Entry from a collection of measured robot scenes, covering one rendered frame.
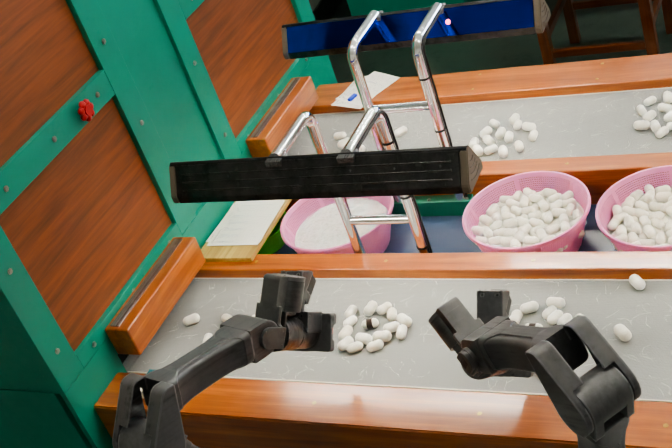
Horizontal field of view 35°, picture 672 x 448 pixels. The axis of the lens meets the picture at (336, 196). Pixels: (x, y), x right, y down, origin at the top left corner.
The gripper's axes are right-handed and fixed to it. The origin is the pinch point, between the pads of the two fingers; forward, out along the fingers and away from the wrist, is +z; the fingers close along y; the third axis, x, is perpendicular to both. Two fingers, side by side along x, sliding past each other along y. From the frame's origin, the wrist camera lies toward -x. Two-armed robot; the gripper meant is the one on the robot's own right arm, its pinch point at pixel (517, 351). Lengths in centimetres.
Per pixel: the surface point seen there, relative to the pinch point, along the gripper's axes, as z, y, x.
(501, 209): 44, 17, -26
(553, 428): -5.6, -7.6, 11.5
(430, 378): 5.3, 18.0, 5.7
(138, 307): 1, 80, -6
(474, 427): -6.3, 5.5, 12.1
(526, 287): 24.4, 6.0, -10.4
